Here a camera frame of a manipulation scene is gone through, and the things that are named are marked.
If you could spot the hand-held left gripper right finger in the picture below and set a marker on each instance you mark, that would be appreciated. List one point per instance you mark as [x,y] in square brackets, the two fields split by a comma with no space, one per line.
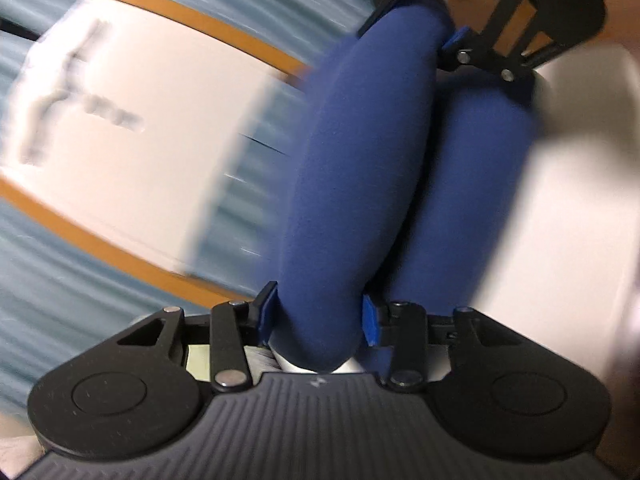
[371,321]

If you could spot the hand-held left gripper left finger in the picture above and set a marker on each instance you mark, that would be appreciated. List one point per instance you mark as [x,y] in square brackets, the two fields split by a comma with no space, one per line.
[267,312]

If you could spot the navy blue garment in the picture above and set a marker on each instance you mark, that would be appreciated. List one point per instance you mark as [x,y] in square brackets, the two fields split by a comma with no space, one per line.
[360,160]

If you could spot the white rounded furniture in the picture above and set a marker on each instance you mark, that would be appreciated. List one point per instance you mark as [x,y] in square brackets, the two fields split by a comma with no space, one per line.
[575,185]

